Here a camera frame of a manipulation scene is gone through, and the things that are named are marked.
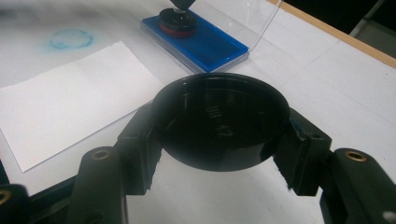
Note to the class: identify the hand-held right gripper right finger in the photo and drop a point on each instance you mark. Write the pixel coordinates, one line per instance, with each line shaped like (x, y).
(351, 186)

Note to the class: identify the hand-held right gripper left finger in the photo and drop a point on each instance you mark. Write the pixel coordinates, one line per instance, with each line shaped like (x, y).
(99, 186)

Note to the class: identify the black round stamp clear knob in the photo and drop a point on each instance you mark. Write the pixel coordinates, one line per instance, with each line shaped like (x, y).
(179, 22)

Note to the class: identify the blue ink pad clear lid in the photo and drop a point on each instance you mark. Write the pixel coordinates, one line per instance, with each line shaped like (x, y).
(211, 46)

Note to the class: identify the black round stamp cap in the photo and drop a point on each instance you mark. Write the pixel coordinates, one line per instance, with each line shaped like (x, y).
(218, 124)

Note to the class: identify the white paper sheet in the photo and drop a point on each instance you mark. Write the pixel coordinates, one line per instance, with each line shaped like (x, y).
(71, 102)

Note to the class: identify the white table cover sheet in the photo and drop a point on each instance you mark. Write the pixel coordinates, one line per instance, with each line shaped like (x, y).
(327, 93)

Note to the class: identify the wooden table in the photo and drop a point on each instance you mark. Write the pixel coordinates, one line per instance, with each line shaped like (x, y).
(342, 35)

